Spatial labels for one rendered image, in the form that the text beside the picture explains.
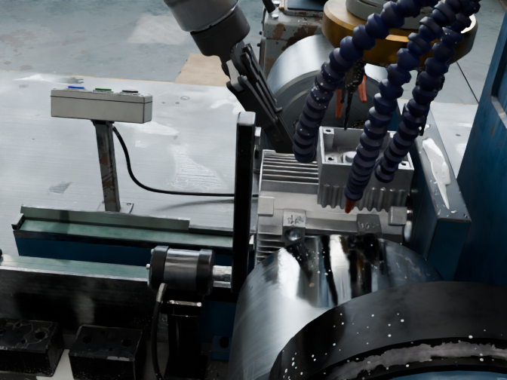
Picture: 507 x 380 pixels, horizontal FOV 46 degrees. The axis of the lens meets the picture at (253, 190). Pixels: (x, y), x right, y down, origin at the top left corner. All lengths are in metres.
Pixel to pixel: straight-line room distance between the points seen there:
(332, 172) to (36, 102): 1.10
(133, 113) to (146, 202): 0.26
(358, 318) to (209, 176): 1.09
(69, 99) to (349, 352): 0.91
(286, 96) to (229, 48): 0.26
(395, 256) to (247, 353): 0.18
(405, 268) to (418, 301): 0.34
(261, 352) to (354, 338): 0.29
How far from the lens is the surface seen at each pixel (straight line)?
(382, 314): 0.29
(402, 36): 0.67
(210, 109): 1.64
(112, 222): 1.03
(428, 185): 0.78
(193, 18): 0.78
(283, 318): 0.57
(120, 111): 1.10
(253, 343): 0.58
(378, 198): 0.82
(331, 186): 0.80
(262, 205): 0.80
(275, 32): 1.21
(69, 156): 1.46
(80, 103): 1.12
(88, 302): 0.97
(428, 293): 0.29
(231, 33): 0.79
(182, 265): 0.77
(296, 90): 1.02
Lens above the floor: 1.56
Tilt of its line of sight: 35 degrees down
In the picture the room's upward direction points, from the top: 3 degrees clockwise
